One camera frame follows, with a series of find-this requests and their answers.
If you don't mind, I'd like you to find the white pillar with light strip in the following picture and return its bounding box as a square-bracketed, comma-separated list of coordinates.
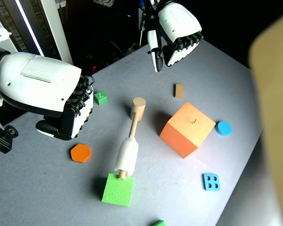
[0, 0, 74, 64]

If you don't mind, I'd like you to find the blue square four-hole block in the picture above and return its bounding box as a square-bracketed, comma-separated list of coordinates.
[202, 173, 221, 191]

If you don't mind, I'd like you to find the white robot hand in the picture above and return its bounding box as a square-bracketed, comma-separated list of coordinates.
[147, 0, 204, 73]
[0, 51, 95, 141]

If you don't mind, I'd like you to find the green foam square block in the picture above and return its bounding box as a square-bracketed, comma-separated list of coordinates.
[101, 173, 135, 207]

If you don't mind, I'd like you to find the blurry tan board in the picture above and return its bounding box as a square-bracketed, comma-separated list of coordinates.
[249, 7, 283, 226]

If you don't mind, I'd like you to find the large orange foam cube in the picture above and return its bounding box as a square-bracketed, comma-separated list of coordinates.
[158, 102, 216, 159]

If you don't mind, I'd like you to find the brown wooden rectangular block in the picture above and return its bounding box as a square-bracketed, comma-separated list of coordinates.
[174, 83, 185, 99]

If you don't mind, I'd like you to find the hanging blue connector cable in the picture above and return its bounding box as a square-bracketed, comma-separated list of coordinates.
[138, 0, 146, 48]

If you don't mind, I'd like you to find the small green cube white mark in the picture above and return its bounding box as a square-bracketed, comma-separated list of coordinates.
[93, 91, 108, 105]

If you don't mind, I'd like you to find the orange hexagon block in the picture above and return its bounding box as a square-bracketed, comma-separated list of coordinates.
[70, 144, 92, 163]

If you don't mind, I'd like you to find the wooden mallet with white sleeve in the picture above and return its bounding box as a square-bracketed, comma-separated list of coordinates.
[114, 97, 147, 181]

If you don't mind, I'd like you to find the blue round disc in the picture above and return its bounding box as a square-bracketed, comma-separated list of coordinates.
[215, 121, 233, 137]

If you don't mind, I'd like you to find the white plug with cable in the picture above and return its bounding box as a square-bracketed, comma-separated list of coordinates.
[110, 41, 139, 57]

